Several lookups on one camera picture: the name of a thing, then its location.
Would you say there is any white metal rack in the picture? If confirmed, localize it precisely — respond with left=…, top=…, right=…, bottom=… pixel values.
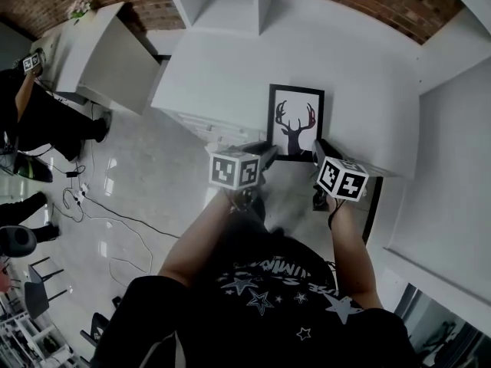
left=0, top=311, right=74, bottom=368

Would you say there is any black four-legged chair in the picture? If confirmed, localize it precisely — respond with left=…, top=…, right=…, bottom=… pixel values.
left=23, top=256, right=71, bottom=320

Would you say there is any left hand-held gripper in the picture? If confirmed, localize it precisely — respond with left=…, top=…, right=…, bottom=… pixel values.
left=208, top=140, right=280, bottom=216

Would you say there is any person's left forearm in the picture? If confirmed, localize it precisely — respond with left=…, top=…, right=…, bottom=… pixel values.
left=158, top=189, right=266, bottom=288

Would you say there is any green black bag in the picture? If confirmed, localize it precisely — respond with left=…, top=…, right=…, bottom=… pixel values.
left=12, top=153, right=54, bottom=184

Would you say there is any person's right forearm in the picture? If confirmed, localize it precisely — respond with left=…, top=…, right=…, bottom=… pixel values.
left=328, top=199, right=385, bottom=311

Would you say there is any white shelf unit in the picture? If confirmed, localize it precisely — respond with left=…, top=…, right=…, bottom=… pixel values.
left=159, top=0, right=491, bottom=91

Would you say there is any black framed glass panel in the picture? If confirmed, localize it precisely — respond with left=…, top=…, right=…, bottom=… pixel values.
left=394, top=281, right=491, bottom=368

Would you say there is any framed deer antler picture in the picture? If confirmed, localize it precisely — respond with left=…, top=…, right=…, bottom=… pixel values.
left=266, top=84, right=326, bottom=163

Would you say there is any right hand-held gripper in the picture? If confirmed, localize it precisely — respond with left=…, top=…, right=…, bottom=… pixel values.
left=311, top=139, right=371, bottom=212

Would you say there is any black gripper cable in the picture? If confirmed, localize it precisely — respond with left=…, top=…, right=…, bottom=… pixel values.
left=326, top=197, right=343, bottom=229

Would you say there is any white cabinet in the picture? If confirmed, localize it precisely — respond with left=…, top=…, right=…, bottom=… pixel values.
left=31, top=1, right=163, bottom=117

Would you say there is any black round bin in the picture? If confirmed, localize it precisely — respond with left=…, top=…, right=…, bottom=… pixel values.
left=0, top=224, right=38, bottom=258

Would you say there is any white desk with drawers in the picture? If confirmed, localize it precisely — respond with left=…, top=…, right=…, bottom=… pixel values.
left=149, top=0, right=423, bottom=180

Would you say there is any person's black star t-shirt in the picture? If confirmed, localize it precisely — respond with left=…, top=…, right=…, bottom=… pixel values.
left=90, top=226, right=420, bottom=368

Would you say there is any black floor cable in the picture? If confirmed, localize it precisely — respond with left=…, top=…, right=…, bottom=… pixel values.
left=87, top=200, right=181, bottom=240

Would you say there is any pink flower bouquet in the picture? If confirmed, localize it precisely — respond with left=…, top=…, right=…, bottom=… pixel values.
left=66, top=0, right=95, bottom=23

